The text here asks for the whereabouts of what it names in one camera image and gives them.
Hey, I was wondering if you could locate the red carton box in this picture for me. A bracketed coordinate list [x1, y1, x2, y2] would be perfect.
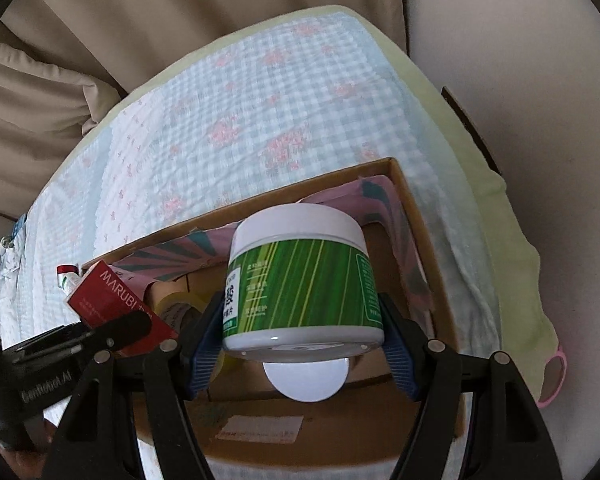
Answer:
[67, 261, 178, 356]

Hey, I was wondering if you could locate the yellow tape roll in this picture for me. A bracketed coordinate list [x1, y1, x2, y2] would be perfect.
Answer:
[155, 292, 208, 334]

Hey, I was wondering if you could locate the white pill bottle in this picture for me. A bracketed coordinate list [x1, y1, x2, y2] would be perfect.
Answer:
[56, 264, 82, 297]

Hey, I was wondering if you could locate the white round disc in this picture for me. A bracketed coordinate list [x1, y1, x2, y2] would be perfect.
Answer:
[263, 358, 350, 403]

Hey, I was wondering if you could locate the green white-lidded jar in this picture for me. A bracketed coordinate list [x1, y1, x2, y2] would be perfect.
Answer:
[222, 204, 385, 362]

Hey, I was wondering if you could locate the pink-rimmed object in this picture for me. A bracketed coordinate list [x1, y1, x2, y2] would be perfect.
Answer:
[536, 344, 568, 408]

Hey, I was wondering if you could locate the pink cardboard box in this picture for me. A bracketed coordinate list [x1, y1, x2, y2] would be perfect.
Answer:
[97, 158, 457, 478]

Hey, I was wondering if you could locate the beige sofa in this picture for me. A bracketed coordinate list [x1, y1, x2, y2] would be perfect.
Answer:
[0, 0, 406, 218]

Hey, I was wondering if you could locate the blue white patterned tablecloth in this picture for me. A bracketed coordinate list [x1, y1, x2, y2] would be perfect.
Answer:
[0, 5, 562, 480]

